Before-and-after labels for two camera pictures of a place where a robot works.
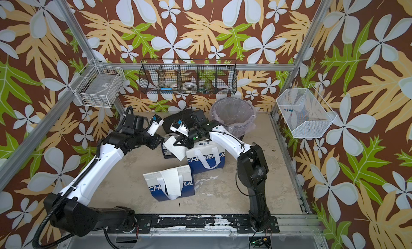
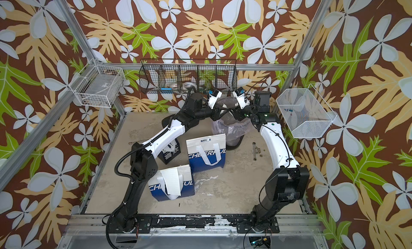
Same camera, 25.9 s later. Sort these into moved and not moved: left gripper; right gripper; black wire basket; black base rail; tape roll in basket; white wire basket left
Moved: right gripper; left gripper
Not moved: black wire basket; black base rail; tape roll in basket; white wire basket left
